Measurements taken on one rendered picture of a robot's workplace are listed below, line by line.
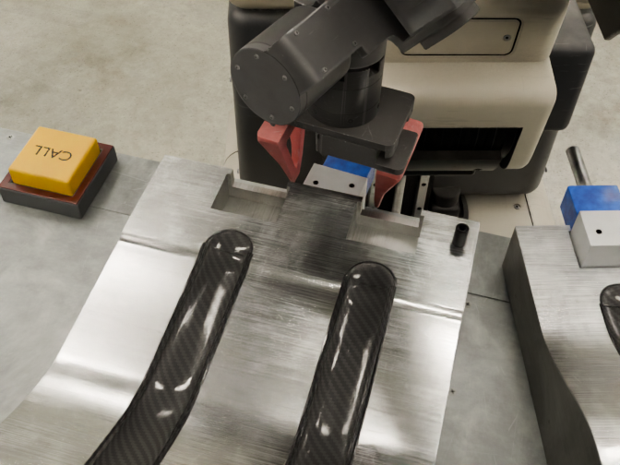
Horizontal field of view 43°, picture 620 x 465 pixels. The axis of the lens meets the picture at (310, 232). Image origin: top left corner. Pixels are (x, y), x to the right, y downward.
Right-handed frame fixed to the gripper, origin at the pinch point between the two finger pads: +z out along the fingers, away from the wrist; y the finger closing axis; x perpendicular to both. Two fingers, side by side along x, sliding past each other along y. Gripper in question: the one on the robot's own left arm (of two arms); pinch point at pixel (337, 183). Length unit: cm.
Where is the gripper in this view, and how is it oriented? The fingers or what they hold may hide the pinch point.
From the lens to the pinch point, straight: 69.0
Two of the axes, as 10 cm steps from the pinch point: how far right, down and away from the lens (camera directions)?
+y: 9.3, 2.9, -2.1
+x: 3.6, -7.1, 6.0
